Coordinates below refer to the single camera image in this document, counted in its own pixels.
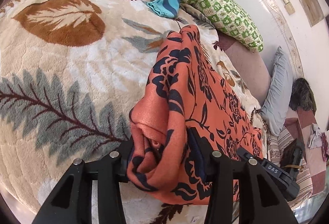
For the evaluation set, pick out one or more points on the pink bolster cushion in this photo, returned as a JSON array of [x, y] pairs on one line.
[[244, 64]]

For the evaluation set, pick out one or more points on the dark brown bag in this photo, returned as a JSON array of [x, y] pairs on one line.
[[291, 154]]

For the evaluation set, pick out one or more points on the orange floral shirt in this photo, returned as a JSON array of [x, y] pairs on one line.
[[180, 100]]

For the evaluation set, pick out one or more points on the striped floral cushion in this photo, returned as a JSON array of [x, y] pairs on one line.
[[276, 144]]

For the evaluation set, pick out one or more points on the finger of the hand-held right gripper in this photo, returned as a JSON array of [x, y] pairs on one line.
[[246, 154]]

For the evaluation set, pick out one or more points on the crumpled white cloth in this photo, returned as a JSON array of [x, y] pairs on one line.
[[314, 136]]

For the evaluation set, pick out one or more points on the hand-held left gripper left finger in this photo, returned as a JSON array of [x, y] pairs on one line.
[[123, 161]]

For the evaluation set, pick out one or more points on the grey-blue pillow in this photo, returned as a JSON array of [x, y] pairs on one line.
[[279, 90]]

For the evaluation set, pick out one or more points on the leaf-patterned plush blanket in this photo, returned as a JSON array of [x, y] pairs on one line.
[[64, 59]]

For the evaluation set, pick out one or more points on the green checked pillow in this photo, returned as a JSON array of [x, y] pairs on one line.
[[226, 15]]

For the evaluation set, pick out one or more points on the framed wall plaque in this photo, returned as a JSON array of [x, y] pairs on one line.
[[309, 5]]

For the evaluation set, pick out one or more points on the pink brown patchwork cover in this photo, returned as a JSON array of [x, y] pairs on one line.
[[305, 121]]

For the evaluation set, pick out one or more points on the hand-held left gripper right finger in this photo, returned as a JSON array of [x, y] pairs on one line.
[[198, 152]]

